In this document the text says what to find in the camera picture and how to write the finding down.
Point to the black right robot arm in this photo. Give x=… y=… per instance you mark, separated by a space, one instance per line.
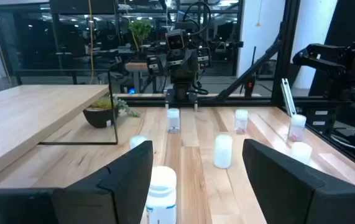
x=181 y=88

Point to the silver metal bracket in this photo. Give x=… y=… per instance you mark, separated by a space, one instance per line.
x=288 y=99

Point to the green succulent plant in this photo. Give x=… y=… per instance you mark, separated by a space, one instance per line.
x=102 y=102

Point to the leafy green office plant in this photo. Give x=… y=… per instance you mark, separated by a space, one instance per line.
x=140 y=29

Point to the black plant pot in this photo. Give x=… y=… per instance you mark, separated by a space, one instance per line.
x=98 y=119

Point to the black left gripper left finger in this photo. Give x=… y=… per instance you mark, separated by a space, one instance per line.
x=102 y=199

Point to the white melatonin bottle blue label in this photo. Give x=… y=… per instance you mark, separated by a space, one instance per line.
x=137 y=140
x=161 y=193
x=301 y=152

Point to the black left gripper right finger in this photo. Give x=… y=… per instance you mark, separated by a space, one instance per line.
x=289 y=199

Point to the clear bottle with red pills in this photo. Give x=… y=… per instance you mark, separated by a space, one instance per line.
x=241 y=119
x=296 y=126

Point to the round wooden office table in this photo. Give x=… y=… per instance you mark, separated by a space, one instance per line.
x=135 y=66

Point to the clear bottle with bluish pills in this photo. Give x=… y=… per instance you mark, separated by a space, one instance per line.
x=173 y=119

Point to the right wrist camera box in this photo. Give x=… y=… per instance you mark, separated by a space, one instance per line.
x=177 y=40

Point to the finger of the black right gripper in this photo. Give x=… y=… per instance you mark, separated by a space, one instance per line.
x=155 y=65
x=204 y=57

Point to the black metal rig frame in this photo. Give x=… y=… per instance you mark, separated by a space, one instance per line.
x=286 y=46

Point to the translucent white bottle yellow label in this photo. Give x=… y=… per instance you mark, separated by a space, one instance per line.
x=223 y=152

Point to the black control box white labels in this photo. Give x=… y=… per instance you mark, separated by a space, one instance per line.
x=314 y=119

